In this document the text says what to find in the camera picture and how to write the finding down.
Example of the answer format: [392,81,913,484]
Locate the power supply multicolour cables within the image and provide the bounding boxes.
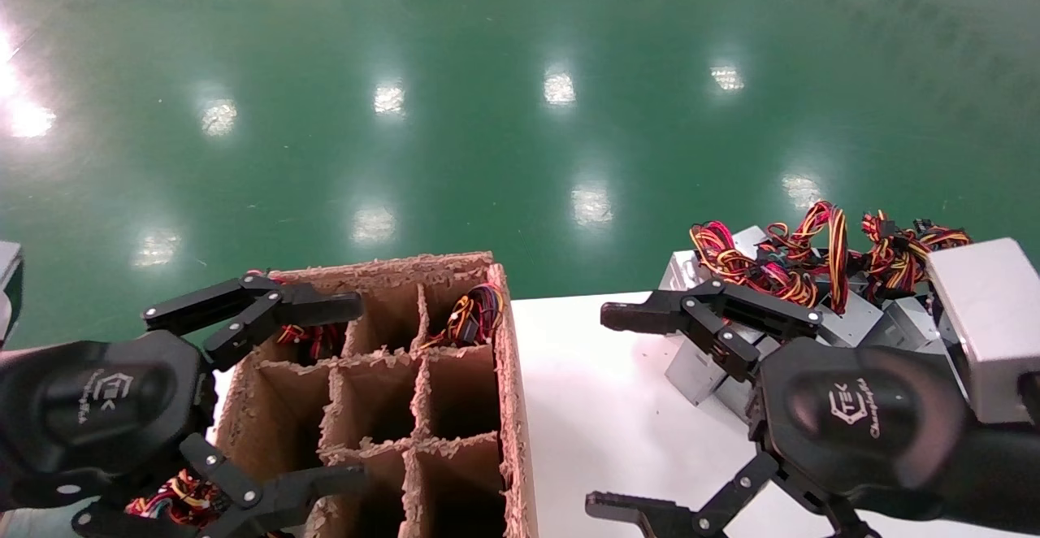
[418,282,506,350]

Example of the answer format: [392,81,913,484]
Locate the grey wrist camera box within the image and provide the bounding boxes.
[926,237,1040,425]

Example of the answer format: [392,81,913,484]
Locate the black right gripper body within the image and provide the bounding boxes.
[747,339,1040,535]

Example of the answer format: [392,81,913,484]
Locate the red yellow black cable tangle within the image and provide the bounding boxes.
[861,211,972,303]
[689,201,850,315]

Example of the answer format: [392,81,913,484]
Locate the brown cardboard divider box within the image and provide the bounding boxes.
[213,251,539,538]

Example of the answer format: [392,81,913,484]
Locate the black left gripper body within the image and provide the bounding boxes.
[0,331,214,513]

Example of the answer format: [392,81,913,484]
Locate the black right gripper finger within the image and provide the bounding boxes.
[601,278,821,384]
[585,453,882,538]

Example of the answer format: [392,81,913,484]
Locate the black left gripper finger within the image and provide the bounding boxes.
[145,274,364,370]
[73,434,371,538]

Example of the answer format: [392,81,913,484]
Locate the red yellow cable bundle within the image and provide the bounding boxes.
[123,469,297,538]

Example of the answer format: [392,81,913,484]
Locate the grey metal power supply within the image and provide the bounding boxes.
[882,294,947,356]
[817,294,886,349]
[715,375,762,423]
[665,331,761,406]
[660,225,769,293]

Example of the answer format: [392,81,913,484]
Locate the grey power supply red cables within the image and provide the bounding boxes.
[244,270,346,362]

